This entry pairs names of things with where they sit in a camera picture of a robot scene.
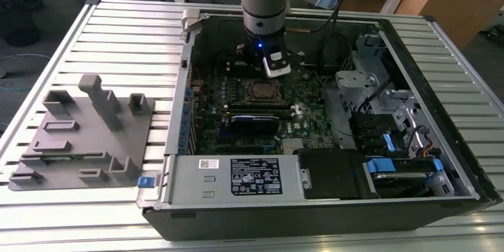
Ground office chair wheel base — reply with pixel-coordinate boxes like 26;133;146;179
479;9;504;42

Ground black PC case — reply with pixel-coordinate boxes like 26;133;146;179
136;8;504;243

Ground thick black cable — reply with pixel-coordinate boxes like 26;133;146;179
356;76;394;116

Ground silver CPU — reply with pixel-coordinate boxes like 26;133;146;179
251;82;278;99

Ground blue floor cable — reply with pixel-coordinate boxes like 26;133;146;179
0;53;52;92

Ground green RAM stick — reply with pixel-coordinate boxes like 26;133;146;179
22;153;106;162

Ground metal socket cover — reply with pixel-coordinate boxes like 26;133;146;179
244;78;286;104

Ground hard disk in blue carrier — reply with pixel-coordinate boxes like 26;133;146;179
364;156;448;198

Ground grey parts rack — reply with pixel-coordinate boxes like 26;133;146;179
7;74;158;192

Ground blue plastic pull tab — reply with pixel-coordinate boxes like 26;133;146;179
383;133;398;152

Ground CPU socket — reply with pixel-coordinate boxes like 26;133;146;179
244;78;288;106

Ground silver power supply unit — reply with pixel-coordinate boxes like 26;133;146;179
159;154;312;206

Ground black fan shroud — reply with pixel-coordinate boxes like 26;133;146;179
295;149;382;200

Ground black plastic drive bracket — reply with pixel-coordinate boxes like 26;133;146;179
350;112;410;156

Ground black graphics card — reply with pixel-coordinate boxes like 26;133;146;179
230;113;283;136

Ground green motherboard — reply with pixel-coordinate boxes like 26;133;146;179
188;63;344;156

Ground silver chipset heatsink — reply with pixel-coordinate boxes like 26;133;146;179
282;138;307;149

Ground silver metal drive cage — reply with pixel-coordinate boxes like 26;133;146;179
334;35;399;111

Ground coloured power wires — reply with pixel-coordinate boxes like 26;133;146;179
419;140;438;159

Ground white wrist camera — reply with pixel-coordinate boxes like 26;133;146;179
262;51;294;79

